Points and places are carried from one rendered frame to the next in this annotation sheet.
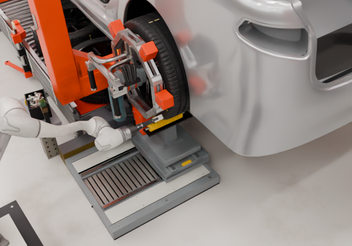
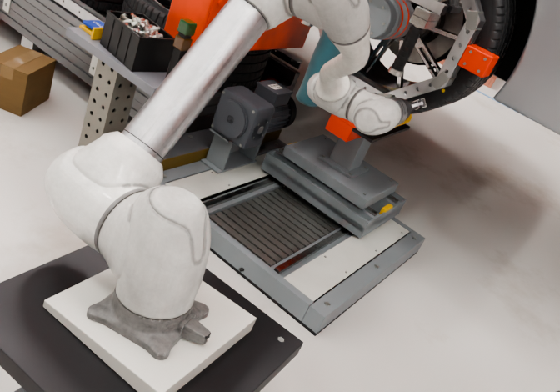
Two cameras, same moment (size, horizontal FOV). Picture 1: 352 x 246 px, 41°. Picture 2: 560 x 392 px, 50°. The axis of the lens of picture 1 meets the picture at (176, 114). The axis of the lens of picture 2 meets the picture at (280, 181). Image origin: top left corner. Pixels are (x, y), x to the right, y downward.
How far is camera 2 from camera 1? 2.17 m
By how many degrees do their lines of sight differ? 32
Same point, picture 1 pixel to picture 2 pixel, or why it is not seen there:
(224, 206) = (448, 287)
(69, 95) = not seen: hidden behind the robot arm
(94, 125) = (347, 82)
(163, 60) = not seen: outside the picture
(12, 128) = not seen: outside the picture
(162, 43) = not seen: outside the picture
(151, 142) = (322, 165)
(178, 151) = (374, 186)
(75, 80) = not seen: hidden behind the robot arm
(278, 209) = (517, 296)
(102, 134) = (374, 100)
